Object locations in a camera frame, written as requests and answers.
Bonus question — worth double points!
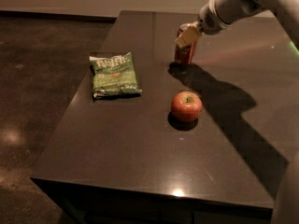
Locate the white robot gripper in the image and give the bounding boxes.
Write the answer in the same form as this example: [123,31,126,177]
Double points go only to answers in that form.
[176,0,232,49]

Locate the red apple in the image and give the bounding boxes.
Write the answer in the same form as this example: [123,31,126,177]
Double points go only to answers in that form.
[171,91,203,123]

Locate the green jalapeno chip bag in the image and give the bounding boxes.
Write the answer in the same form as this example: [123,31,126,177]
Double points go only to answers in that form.
[90,52,142,99]

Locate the dark counter cabinet base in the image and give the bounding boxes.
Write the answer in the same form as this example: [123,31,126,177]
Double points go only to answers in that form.
[32,177,272,224]

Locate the red coke can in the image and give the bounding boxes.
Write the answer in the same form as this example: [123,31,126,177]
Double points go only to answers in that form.
[175,23,197,65]

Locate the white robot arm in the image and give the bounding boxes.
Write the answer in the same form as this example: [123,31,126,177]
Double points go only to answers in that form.
[176,0,299,49]

